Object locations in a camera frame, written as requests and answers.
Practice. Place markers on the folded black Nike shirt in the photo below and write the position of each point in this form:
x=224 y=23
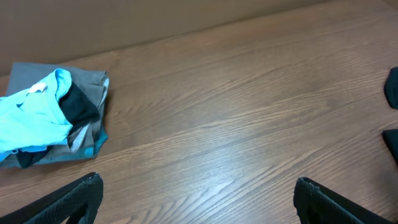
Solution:
x=78 y=110

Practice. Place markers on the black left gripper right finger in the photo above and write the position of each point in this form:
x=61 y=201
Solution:
x=316 y=204

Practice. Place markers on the light blue printed t-shirt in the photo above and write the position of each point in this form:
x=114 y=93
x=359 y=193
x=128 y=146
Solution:
x=32 y=119

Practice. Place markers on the folded blue garment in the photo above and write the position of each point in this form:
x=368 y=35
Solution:
x=82 y=153

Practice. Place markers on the folded grey shirt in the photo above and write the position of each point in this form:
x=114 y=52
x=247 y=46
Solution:
x=25 y=74

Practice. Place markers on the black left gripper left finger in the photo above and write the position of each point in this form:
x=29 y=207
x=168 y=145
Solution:
x=76 y=202

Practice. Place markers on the black garment under blue shirt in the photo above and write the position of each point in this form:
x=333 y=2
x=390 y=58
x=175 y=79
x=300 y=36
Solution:
x=390 y=92

